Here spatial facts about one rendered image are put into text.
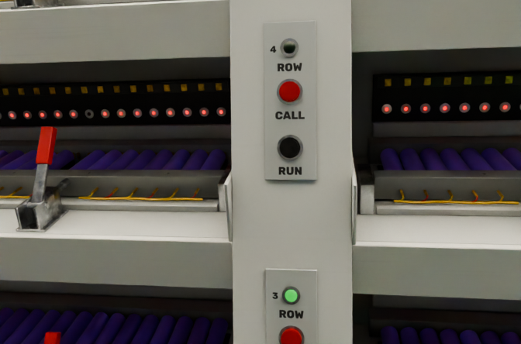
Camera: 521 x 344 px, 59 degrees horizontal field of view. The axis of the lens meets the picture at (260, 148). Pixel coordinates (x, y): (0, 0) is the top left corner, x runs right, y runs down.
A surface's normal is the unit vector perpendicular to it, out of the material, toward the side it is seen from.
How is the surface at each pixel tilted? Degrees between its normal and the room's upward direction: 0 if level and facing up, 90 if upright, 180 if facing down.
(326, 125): 90
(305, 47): 90
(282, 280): 90
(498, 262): 108
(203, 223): 18
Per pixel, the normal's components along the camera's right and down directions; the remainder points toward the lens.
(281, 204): -0.14, 0.03
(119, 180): -0.13, 0.33
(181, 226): -0.05, -0.94
